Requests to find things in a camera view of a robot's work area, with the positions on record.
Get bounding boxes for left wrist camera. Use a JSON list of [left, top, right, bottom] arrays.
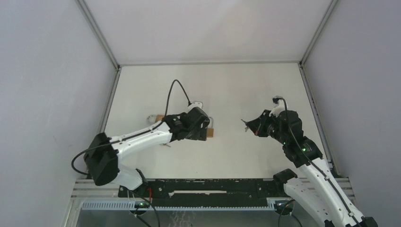
[[188, 101, 203, 110]]

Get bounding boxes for long shackle brass padlock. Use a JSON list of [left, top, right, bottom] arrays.
[[207, 117, 214, 138]]

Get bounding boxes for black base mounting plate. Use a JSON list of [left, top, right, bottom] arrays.
[[118, 178, 289, 208]]

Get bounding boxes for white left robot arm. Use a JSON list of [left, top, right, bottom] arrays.
[[84, 106, 210, 197]]

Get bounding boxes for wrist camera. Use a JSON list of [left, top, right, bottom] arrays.
[[188, 101, 203, 110], [269, 96, 286, 117]]

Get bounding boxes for short shackle brass padlock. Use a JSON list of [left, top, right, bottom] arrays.
[[147, 114, 164, 124]]

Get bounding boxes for black left camera cable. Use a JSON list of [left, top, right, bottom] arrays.
[[71, 79, 192, 176]]

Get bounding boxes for white slotted cable duct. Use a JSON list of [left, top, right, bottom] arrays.
[[82, 200, 276, 211]]

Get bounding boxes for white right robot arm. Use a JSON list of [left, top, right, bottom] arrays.
[[245, 110, 378, 227]]

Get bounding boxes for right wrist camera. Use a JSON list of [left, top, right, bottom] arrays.
[[269, 96, 286, 117]]

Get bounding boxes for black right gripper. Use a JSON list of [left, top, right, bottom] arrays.
[[246, 109, 288, 145]]

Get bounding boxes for aluminium frame rails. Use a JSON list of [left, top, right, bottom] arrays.
[[70, 178, 126, 201]]

